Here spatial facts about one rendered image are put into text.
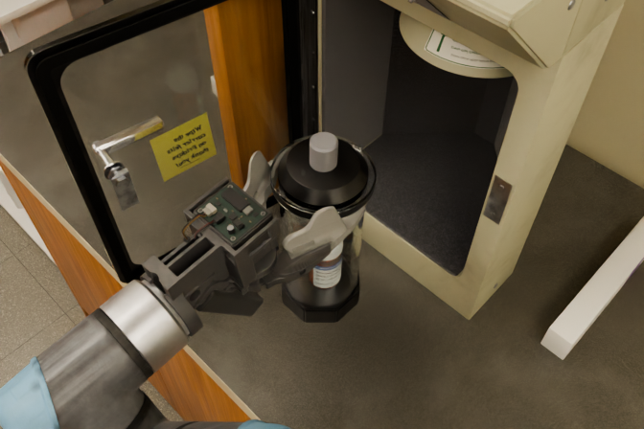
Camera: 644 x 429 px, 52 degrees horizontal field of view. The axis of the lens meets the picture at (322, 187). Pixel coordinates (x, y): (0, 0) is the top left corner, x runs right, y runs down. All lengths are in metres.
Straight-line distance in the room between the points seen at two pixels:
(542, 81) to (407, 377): 0.45
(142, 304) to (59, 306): 1.61
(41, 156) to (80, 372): 0.70
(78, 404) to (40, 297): 1.66
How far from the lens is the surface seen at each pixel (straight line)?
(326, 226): 0.62
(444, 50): 0.72
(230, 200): 0.60
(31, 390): 0.58
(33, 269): 2.30
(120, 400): 0.59
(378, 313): 0.95
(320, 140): 0.64
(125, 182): 0.78
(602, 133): 1.22
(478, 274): 0.87
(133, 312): 0.58
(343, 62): 0.87
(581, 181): 1.17
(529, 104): 0.66
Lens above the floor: 1.77
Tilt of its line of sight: 50 degrees down
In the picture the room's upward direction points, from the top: straight up
